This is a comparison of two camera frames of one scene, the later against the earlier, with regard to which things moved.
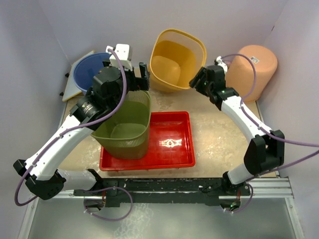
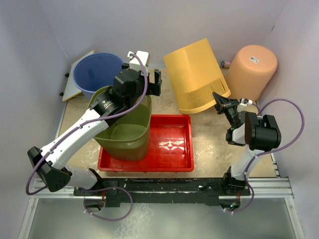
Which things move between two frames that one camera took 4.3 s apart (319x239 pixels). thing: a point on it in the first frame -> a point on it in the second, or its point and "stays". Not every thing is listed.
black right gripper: (200, 76) -> (224, 105)
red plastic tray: (170, 145) stays
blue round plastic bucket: (87, 67) stays
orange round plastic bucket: (239, 72) stays
